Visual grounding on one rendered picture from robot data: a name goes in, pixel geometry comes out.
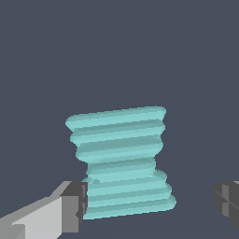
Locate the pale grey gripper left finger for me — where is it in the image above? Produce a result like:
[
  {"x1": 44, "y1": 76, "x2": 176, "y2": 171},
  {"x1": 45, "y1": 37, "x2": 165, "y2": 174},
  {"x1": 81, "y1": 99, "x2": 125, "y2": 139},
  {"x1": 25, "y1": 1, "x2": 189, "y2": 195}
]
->
[{"x1": 0, "y1": 180, "x2": 89, "y2": 239}]

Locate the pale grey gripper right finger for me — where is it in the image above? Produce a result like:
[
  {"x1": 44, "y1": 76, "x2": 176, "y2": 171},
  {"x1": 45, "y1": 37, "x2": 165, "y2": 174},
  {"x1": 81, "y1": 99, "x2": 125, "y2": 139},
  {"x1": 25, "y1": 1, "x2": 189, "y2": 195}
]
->
[{"x1": 214, "y1": 180, "x2": 239, "y2": 231}]

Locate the teal ribbed hourglass object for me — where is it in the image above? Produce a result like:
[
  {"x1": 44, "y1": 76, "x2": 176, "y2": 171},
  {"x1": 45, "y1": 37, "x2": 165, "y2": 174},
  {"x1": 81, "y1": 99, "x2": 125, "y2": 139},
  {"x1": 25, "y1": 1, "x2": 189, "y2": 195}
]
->
[{"x1": 64, "y1": 105, "x2": 177, "y2": 220}]

